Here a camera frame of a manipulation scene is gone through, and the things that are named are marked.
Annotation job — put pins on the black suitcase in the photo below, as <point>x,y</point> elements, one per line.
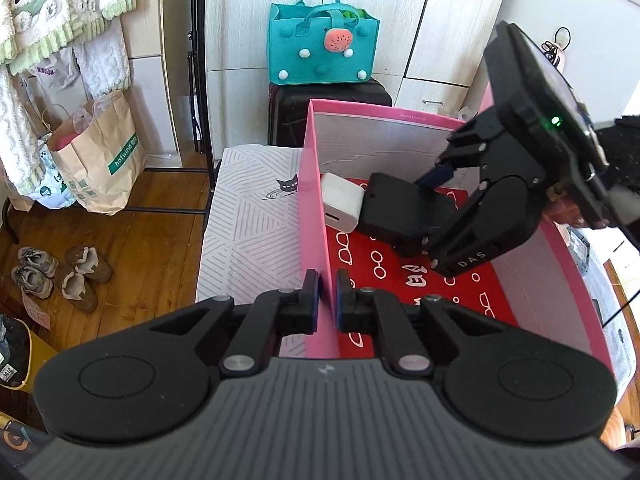
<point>290,115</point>

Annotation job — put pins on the white plastic bag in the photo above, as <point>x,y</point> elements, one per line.
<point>57,70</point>

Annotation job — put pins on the teal felt tote bag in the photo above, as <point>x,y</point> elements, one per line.
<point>320,45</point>

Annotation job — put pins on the grey sneaker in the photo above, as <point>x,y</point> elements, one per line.
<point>31,281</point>
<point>39,260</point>

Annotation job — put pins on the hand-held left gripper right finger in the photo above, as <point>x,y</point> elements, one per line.
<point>344,300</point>

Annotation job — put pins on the black power adapter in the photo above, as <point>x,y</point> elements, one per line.
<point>400,210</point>

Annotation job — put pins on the black clothes rack pole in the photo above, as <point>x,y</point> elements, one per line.
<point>201,70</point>

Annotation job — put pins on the pink cardboard box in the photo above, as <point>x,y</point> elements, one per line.
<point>315,220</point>

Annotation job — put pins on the fuzzy white pants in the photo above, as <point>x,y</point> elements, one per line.
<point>20,125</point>

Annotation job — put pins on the fuzzy white green cardigan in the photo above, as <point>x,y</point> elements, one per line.
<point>45,5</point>

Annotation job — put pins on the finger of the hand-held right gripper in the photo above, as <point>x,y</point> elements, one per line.
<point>475,240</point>
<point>436,175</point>

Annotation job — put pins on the brown fleece shoe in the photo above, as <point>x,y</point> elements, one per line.
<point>92,262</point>
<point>77,292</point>

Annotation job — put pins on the pink fabric bag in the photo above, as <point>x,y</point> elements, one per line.
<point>562,62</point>

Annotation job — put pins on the brown paper shopping bag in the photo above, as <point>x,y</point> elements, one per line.
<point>100,160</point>

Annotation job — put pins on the white striped bed sheet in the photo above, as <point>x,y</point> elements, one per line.
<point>250,230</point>

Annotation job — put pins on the white charger block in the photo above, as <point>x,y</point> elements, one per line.
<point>341,202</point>

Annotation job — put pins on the green white printed bag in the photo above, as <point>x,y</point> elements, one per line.
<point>52,182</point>

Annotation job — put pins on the red printed box lining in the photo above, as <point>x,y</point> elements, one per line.
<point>390,280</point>

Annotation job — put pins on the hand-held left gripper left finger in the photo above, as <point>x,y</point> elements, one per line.
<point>311,300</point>

